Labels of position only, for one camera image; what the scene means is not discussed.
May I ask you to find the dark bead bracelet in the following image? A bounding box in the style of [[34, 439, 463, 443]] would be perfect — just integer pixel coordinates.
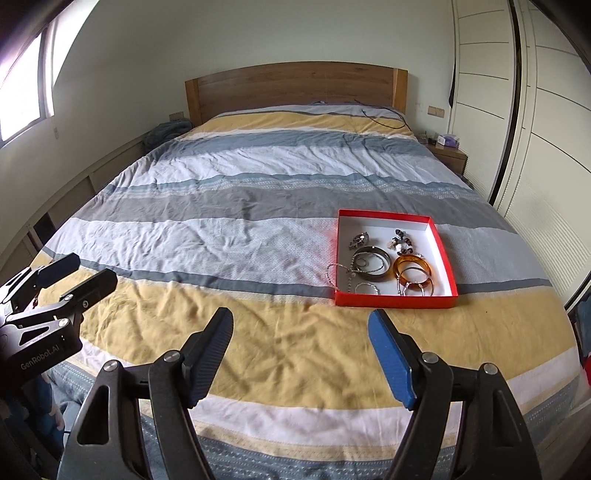
[[387, 228, 417, 256]]

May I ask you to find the thin silver bangle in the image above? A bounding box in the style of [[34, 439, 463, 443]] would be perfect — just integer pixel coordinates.
[[397, 276, 435, 296]]

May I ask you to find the wall switch plate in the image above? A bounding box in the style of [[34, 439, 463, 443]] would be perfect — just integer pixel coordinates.
[[428, 106, 446, 118]]

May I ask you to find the wooden headboard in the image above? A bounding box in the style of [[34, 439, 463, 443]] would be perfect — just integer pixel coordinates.
[[184, 61, 409, 126]]

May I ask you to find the dark brown bangle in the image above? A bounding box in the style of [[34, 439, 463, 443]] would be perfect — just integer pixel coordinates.
[[351, 245, 393, 281]]

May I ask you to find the amber orange bangle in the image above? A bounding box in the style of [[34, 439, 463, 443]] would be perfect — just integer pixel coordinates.
[[393, 254, 433, 282]]

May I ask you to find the striped bed duvet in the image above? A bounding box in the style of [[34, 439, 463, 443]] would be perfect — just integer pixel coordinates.
[[35, 104, 582, 479]]

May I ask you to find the white wardrobe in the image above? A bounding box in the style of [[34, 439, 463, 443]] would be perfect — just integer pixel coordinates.
[[450, 1, 590, 309]]

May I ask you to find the black cable on bed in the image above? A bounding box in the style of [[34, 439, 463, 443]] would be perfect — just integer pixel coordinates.
[[310, 98, 412, 131]]

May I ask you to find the window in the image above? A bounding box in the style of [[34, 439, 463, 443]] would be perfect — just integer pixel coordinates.
[[1, 5, 89, 145]]

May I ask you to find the red jewelry box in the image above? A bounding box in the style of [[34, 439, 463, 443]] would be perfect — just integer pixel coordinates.
[[327, 209, 459, 309]]

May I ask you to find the dark green cloth pile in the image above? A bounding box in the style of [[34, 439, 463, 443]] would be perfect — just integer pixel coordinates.
[[142, 118, 194, 152]]

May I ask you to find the tissue box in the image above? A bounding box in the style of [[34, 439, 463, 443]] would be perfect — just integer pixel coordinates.
[[437, 134, 460, 149]]

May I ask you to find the wooden nightstand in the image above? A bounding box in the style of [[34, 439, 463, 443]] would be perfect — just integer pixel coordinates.
[[427, 144, 468, 176]]

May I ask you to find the long silver chain necklace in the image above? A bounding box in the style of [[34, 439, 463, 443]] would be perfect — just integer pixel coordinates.
[[327, 252, 387, 292]]

